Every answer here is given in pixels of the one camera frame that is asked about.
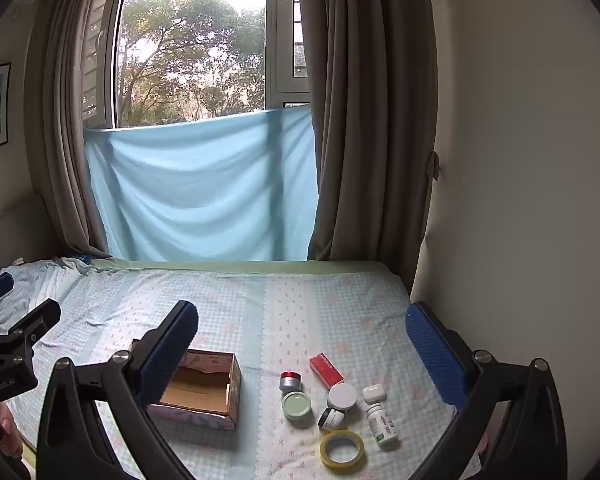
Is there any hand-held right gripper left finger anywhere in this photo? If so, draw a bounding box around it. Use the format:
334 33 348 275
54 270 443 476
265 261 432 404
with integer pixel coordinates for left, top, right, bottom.
36 300 199 480

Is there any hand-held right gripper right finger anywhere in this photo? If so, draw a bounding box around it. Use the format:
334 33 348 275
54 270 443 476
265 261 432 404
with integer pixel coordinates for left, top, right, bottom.
405 301 568 480

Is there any cardboard box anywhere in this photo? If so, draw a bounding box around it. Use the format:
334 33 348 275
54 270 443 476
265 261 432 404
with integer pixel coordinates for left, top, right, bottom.
132 340 243 432

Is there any white pill bottle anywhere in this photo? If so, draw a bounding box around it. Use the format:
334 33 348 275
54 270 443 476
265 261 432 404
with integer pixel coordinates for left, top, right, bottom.
367 402 400 451

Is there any jar with white lid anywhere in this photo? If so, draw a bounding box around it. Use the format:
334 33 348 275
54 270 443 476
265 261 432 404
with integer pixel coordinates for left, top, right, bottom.
327 383 359 412

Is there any red rectangular box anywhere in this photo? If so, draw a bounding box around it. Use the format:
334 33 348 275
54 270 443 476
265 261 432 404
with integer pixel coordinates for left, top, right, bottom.
309 352 344 389

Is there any small dark bottle white label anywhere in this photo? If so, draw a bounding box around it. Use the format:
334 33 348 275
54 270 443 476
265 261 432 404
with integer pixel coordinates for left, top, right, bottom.
318 407 347 432

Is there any silver jar with red lid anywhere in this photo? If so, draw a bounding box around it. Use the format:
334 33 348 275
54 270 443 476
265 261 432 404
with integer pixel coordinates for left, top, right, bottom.
279 371 304 395

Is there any pale green jar lid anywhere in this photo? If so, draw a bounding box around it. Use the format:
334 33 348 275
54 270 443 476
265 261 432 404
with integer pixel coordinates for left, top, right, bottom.
281 391 314 422

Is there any yellow tape roll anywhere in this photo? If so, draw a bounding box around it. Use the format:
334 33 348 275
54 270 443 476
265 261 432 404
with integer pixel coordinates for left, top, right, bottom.
320 429 366 471

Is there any person's left hand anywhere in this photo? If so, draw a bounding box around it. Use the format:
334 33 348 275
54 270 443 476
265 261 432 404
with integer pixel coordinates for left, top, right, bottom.
0 402 25 458

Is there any green mattress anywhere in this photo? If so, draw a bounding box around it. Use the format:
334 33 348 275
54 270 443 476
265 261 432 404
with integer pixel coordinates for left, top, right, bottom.
90 259 387 277

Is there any blue checked floral bedsheet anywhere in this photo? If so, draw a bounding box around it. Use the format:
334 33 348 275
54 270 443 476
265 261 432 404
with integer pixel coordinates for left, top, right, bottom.
0 259 481 480

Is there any brown curtain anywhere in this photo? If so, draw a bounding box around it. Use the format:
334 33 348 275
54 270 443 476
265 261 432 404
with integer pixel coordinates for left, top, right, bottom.
297 0 441 262
24 0 131 261

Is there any light blue hanging cloth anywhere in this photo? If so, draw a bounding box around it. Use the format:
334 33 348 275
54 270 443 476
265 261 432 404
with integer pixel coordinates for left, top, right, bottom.
84 106 321 262

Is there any window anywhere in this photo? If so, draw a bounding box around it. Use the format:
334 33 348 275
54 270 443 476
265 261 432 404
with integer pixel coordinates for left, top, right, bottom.
82 0 311 128

